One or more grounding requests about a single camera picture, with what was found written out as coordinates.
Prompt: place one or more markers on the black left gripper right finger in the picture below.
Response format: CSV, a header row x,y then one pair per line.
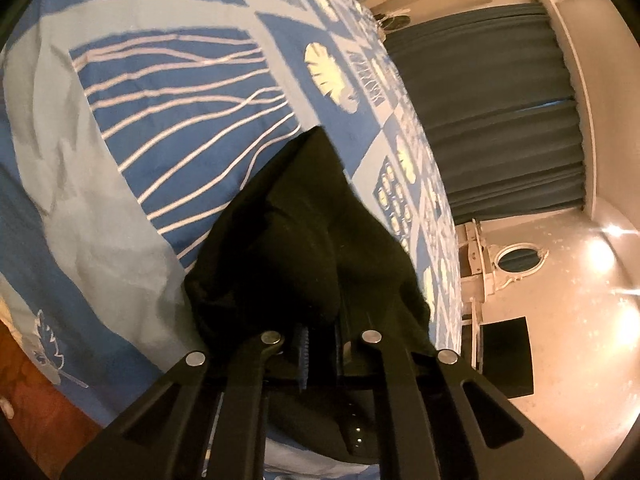
x,y
435,417

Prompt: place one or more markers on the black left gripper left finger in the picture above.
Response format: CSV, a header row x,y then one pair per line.
x,y
196,422

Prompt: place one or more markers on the black pants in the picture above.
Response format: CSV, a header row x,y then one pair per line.
x,y
296,252

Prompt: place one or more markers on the black television screen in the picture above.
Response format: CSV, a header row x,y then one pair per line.
x,y
507,360

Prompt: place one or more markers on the oval vanity mirror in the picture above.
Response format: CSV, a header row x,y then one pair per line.
x,y
512,263

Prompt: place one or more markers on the white vanity dresser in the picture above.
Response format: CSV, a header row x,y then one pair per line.
x,y
475,269

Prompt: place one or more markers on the dark teal curtain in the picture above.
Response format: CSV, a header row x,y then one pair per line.
x,y
494,97

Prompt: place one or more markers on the blue patterned bed sheet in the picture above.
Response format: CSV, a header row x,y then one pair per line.
x,y
127,126

